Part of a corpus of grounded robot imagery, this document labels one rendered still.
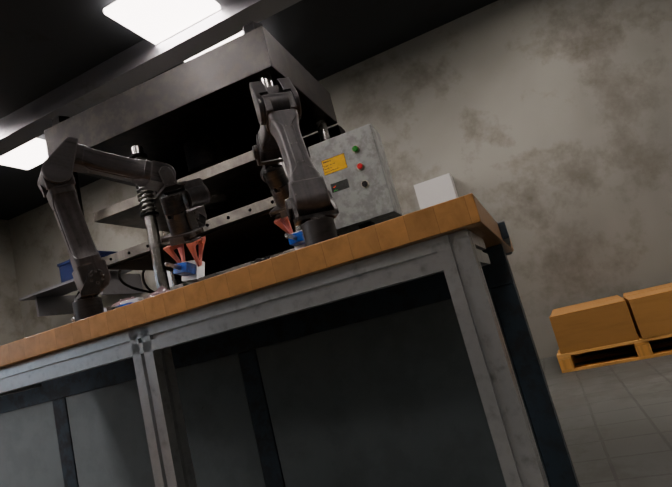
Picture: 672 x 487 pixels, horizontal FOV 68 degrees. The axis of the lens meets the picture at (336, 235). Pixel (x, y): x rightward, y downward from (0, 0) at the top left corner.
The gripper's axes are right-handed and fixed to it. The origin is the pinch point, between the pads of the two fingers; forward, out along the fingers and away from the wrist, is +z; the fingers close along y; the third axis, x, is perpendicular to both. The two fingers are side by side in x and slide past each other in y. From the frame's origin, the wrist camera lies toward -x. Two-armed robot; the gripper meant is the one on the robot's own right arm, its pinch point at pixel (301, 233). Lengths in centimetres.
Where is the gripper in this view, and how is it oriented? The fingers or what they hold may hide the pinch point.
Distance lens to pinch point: 141.0
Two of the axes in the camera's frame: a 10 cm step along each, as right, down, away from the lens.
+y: -9.1, 3.0, 2.9
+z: 3.8, 8.9, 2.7
